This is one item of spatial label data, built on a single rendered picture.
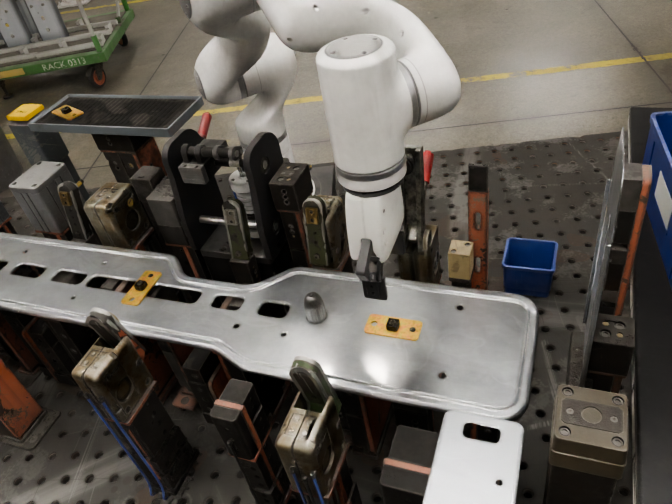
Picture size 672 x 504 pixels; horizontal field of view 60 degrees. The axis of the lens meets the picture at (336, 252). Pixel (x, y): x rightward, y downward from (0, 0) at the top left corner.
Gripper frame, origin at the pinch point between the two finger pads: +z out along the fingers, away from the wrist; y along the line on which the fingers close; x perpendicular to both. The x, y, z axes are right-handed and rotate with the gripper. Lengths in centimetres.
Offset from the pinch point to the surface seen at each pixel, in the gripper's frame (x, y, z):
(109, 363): -38.0, 18.6, 8.1
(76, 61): -322, -266, 88
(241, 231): -31.2, -12.5, 7.3
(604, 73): 36, -298, 112
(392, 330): 0.1, 0.9, 11.7
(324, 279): -14.3, -8.0, 12.1
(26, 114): -93, -31, -4
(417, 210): 1.2, -13.7, 0.1
